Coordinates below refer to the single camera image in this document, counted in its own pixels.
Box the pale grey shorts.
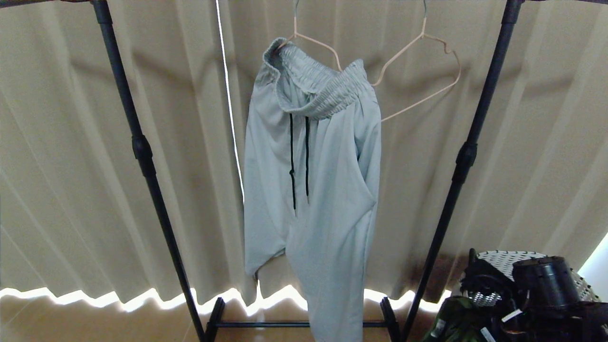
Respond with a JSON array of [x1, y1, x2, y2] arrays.
[[243, 37, 382, 342]]

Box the pink clothes hanger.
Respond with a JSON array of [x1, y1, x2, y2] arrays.
[[278, 0, 343, 73], [371, 0, 462, 123]]

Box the green garment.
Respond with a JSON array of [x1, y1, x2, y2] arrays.
[[423, 295, 497, 342]]

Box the black clothes rack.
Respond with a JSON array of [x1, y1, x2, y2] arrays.
[[0, 0, 608, 342]]

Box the white laundry basket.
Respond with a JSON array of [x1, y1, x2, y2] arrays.
[[468, 250, 601, 307]]

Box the beige curtain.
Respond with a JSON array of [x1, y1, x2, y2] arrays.
[[0, 0, 608, 314]]

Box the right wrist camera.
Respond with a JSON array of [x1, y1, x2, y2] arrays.
[[460, 259, 516, 309]]

